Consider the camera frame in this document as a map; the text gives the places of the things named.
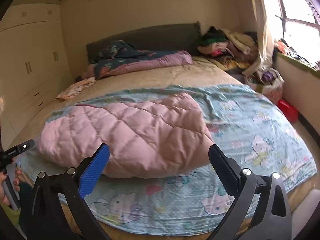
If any pink quilted jacket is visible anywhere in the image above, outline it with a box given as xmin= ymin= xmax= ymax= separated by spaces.
xmin=37 ymin=93 xmax=214 ymax=179

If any green left sleeve forearm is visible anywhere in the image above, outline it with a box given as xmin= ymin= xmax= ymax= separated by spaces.
xmin=1 ymin=203 xmax=21 ymax=231

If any bag of clothes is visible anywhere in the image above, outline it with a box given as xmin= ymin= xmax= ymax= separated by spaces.
xmin=245 ymin=68 xmax=284 ymax=105

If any pile of mixed clothes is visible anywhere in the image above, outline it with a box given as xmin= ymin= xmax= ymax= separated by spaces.
xmin=197 ymin=26 xmax=259 ymax=72

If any left hand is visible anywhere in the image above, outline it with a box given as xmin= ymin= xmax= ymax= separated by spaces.
xmin=1 ymin=163 xmax=21 ymax=210

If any light blue cartoon blanket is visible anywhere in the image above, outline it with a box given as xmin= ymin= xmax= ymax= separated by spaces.
xmin=15 ymin=83 xmax=318 ymax=237

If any cream built-in wardrobe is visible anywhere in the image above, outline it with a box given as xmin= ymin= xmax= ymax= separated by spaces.
xmin=1 ymin=4 xmax=72 ymax=149

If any small pink white garment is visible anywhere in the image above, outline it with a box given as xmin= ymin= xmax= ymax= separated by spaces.
xmin=56 ymin=77 xmax=96 ymax=101

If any red box on floor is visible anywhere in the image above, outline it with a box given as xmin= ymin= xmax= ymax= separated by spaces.
xmin=277 ymin=99 xmax=298 ymax=123

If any purple and teal floral quilt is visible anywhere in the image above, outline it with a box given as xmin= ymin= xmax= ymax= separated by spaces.
xmin=81 ymin=40 xmax=193 ymax=80

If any beige bed sheet mattress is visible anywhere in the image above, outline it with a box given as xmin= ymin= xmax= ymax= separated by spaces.
xmin=14 ymin=57 xmax=317 ymax=239

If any cream curtain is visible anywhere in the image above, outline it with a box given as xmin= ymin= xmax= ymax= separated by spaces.
xmin=242 ymin=0 xmax=283 ymax=77

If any dark grey headboard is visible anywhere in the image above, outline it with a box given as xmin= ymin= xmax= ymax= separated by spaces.
xmin=86 ymin=22 xmax=201 ymax=63

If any window with dark frame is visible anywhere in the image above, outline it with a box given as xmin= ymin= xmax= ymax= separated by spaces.
xmin=263 ymin=0 xmax=319 ymax=71

